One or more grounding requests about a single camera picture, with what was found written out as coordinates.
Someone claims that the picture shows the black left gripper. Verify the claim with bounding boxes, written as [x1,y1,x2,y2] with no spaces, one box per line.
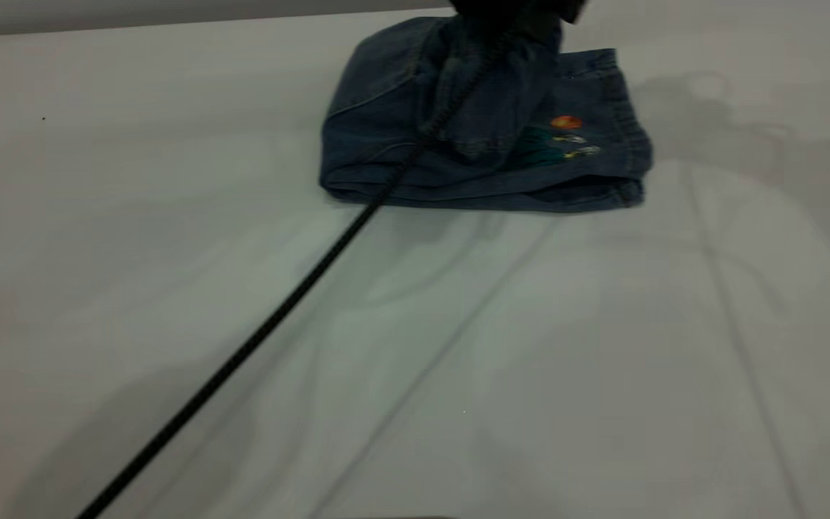
[450,0,589,27]

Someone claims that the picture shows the blue denim jeans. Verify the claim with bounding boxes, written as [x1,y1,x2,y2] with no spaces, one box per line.
[319,14,655,214]

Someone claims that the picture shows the black coiled cable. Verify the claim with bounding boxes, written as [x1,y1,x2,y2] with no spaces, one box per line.
[76,22,531,519]

